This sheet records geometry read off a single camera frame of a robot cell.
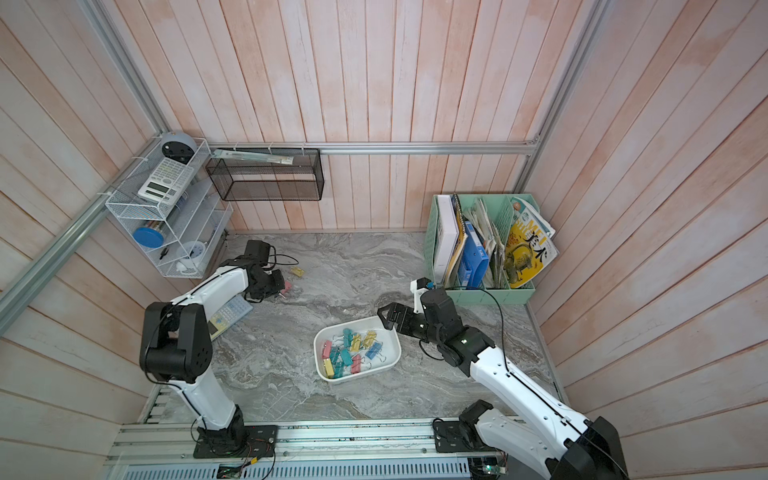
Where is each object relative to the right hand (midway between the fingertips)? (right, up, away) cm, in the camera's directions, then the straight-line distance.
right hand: (388, 313), depth 78 cm
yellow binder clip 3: (-5, -10, +11) cm, 16 cm away
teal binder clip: (-12, -15, +10) cm, 22 cm away
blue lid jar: (-62, +20, -2) cm, 66 cm away
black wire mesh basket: (-47, +43, +29) cm, 70 cm away
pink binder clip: (-18, -13, +8) cm, 24 cm away
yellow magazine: (+45, +18, +14) cm, 51 cm away
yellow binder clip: (-32, +10, +28) cm, 44 cm away
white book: (+17, +22, +7) cm, 29 cm away
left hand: (-35, +4, +18) cm, 39 cm away
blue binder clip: (-4, -13, +10) cm, 17 cm away
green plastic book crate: (+32, +28, +13) cm, 44 cm away
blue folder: (+26, +14, +8) cm, 30 cm away
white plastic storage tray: (-10, -12, +8) cm, 17 cm away
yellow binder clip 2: (-17, -17, +6) cm, 24 cm away
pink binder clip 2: (-9, -16, +8) cm, 20 cm away
